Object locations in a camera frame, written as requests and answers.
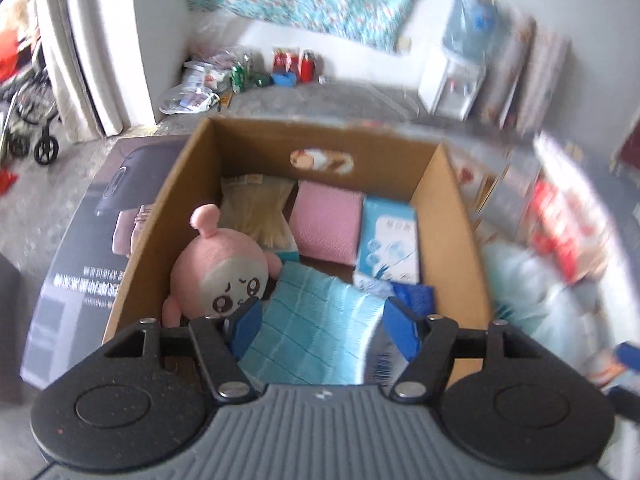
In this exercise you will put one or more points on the pink plush toy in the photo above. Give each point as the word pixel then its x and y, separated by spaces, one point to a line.
pixel 220 270

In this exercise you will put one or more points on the wall socket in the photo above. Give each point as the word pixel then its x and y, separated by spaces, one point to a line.
pixel 406 45

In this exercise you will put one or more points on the red can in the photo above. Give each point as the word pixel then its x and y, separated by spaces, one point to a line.
pixel 308 66

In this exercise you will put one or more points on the white water dispenser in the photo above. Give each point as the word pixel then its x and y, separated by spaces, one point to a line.
pixel 450 87

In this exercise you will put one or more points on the brown cardboard box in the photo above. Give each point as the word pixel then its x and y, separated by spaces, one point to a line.
pixel 450 220

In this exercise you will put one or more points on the green bottle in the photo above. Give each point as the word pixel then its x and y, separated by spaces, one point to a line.
pixel 240 77
pixel 262 80

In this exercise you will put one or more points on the pink knitted cloth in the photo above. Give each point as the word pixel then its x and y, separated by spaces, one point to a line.
pixel 325 220

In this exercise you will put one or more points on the blue water bottle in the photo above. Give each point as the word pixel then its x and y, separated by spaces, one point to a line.
pixel 472 22

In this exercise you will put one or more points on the light blue checked towel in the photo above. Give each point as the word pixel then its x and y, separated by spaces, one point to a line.
pixel 310 325

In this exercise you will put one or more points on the rolled printed mat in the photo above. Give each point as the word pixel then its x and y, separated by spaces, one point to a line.
pixel 507 65

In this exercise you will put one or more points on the beige packaged cloth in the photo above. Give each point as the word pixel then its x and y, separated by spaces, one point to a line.
pixel 260 210

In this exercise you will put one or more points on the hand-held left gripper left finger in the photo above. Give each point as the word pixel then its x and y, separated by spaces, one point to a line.
pixel 247 325

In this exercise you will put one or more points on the dark printed cardboard sheet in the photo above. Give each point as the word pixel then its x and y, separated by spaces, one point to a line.
pixel 90 260

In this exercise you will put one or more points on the fruit printed floor mat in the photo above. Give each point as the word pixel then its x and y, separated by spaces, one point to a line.
pixel 495 190

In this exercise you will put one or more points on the red drink pack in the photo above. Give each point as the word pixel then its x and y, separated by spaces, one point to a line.
pixel 285 62

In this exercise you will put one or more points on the white plastic bag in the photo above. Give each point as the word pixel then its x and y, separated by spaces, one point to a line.
pixel 540 300

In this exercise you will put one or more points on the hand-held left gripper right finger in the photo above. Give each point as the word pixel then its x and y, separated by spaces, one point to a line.
pixel 400 327

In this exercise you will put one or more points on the rolled checked mat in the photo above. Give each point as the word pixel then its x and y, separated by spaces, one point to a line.
pixel 542 85

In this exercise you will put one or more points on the blue white tissue pack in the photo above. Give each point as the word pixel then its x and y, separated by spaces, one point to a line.
pixel 387 240

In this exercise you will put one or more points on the white curtain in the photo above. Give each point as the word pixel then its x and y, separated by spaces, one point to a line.
pixel 95 45

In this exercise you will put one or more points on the red wet wipes pack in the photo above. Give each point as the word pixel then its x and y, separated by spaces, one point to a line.
pixel 557 230

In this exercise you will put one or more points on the baby stroller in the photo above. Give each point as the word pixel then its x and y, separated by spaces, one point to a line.
pixel 30 105

